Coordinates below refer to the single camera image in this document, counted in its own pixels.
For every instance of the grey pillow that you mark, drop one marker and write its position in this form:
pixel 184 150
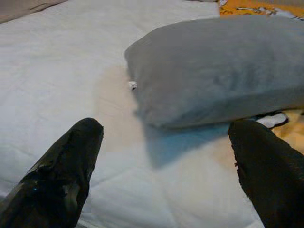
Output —
pixel 213 71

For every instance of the yellow cartoon egg blanket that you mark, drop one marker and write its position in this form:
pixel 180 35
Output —
pixel 237 9

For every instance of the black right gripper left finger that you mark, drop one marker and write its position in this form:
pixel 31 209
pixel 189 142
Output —
pixel 59 178

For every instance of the white quilted mattress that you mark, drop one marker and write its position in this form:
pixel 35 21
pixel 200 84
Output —
pixel 59 59

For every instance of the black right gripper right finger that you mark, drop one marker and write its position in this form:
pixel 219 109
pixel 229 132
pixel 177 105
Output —
pixel 273 178

